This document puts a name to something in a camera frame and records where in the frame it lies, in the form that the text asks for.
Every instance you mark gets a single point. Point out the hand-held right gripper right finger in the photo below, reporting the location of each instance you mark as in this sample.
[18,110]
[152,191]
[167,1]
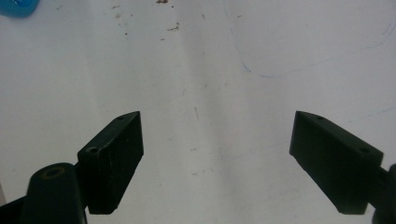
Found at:
[333,161]

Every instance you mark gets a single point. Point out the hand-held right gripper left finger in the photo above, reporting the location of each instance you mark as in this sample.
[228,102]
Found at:
[113,161]

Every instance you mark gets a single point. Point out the blue spray bottle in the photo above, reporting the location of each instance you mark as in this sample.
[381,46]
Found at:
[17,6]

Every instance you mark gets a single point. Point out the white foam sheet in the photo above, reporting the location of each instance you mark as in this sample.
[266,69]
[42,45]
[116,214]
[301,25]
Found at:
[218,77]

